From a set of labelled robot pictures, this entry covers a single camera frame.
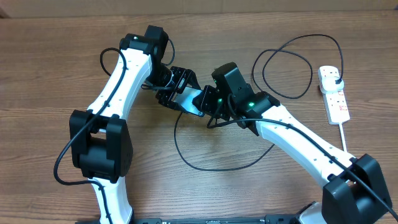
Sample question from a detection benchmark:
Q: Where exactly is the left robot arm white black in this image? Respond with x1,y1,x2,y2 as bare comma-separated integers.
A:
68,26,204,223

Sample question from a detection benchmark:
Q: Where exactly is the white charger plug adapter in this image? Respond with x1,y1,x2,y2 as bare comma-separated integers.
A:
320,77,345,94

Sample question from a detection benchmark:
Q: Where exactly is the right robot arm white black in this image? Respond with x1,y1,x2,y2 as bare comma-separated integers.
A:
193,62,397,223

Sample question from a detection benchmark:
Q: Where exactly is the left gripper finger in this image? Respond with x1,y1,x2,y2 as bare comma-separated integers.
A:
186,69,201,90
164,100,188,113

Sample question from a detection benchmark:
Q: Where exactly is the black USB charging cable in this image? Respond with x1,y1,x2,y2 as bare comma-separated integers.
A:
174,34,345,172

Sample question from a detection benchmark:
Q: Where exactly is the white power strip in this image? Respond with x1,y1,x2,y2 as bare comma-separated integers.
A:
318,65,350,124

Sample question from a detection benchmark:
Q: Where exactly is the cardboard board backdrop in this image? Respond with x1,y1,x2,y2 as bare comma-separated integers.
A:
1,0,397,18

